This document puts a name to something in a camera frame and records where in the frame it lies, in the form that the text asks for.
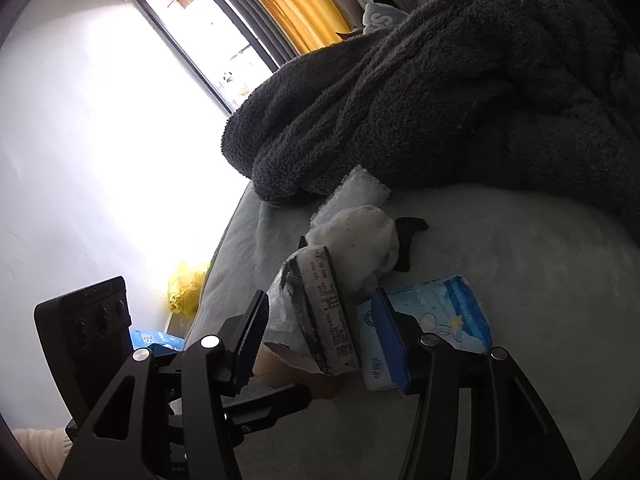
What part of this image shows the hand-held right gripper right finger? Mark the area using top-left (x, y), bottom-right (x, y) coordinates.
top-left (370, 287), bottom-right (582, 480)

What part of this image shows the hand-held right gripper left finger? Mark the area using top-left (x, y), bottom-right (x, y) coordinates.
top-left (60, 289), bottom-right (271, 480)

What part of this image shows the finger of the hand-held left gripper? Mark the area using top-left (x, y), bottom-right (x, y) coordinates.
top-left (220, 383), bottom-right (313, 442)

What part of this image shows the grey printed plastic wrapper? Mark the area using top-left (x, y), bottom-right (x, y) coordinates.
top-left (262, 244), bottom-right (362, 376)

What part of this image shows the black plastic hook piece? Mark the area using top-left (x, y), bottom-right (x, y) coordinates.
top-left (394, 216), bottom-right (430, 274)

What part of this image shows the clear bubble wrap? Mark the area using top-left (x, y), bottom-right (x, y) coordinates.
top-left (310, 164), bottom-right (392, 233)

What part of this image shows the beige soft object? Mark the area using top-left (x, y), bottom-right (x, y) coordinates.
top-left (251, 347), bottom-right (353, 402)

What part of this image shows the blue tissue packet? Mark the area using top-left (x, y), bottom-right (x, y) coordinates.
top-left (357, 275), bottom-right (495, 392)

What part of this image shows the dark box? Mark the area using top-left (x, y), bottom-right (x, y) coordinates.
top-left (167, 312), bottom-right (197, 341)

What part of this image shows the blue cardboard box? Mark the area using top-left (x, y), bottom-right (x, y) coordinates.
top-left (129, 328), bottom-right (187, 359)

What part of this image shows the yellow plastic bag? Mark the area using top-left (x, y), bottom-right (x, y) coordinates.
top-left (166, 259), bottom-right (212, 317)

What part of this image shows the white plush toy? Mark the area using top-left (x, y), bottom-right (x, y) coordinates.
top-left (305, 203), bottom-right (402, 306)

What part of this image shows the bed with light sheet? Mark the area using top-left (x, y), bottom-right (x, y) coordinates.
top-left (187, 180), bottom-right (640, 480)

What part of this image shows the grey fleece blanket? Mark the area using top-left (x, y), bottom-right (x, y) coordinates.
top-left (221, 0), bottom-right (640, 211)

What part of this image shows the grey curtain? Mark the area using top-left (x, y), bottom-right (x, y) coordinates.
top-left (192, 0), bottom-right (301, 68)

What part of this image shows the light blue bedding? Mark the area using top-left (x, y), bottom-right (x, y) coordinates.
top-left (362, 2), bottom-right (410, 37)

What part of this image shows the yellow curtain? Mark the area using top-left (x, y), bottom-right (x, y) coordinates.
top-left (222, 0), bottom-right (357, 55)

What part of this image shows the window with dark frame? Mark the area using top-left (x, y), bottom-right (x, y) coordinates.
top-left (87, 0), bottom-right (281, 116)

